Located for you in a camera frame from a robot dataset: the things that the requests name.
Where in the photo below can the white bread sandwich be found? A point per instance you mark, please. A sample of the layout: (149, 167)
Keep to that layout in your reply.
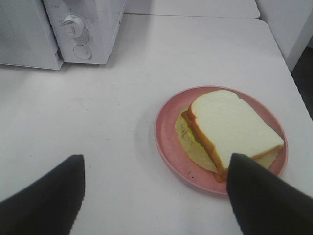
(218, 124)

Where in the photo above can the white microwave oven body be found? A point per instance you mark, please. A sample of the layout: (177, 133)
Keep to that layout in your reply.
(102, 20)

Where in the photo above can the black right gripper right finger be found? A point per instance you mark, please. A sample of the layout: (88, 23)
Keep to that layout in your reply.
(263, 204)

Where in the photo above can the pink round plate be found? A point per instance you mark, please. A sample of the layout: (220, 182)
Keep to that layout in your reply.
(178, 161)

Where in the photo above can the round white door button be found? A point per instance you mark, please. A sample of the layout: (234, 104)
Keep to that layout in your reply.
(82, 52)

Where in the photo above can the white microwave door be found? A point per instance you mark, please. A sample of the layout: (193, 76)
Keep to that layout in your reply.
(26, 36)

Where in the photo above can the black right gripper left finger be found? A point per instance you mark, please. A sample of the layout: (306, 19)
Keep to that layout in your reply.
(50, 205)

